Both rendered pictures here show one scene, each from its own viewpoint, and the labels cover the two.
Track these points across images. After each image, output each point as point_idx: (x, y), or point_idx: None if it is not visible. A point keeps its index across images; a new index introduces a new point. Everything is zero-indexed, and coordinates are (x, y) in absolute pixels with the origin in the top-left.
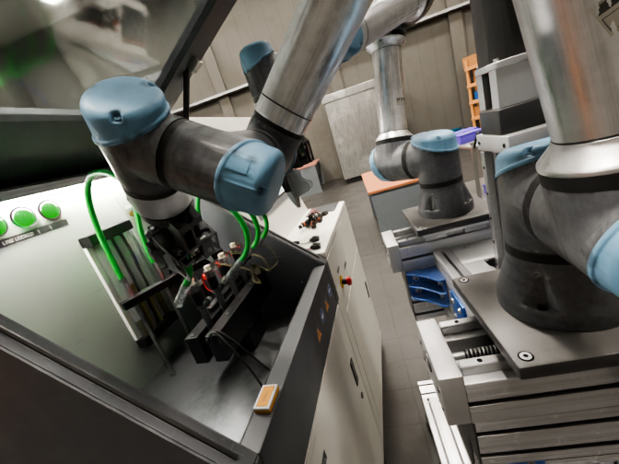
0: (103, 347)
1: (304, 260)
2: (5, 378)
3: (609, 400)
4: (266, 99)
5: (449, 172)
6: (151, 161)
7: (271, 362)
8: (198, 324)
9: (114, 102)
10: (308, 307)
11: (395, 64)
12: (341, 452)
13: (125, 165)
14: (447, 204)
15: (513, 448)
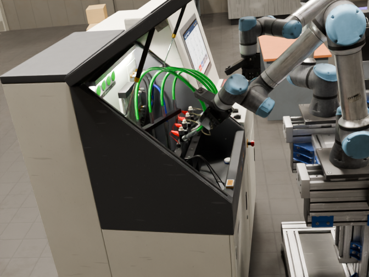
0: None
1: (231, 125)
2: (146, 155)
3: (354, 194)
4: (267, 77)
5: (330, 92)
6: (241, 99)
7: (211, 179)
8: (174, 152)
9: (239, 85)
10: (239, 153)
11: None
12: (241, 230)
13: (232, 98)
14: (324, 110)
15: (321, 210)
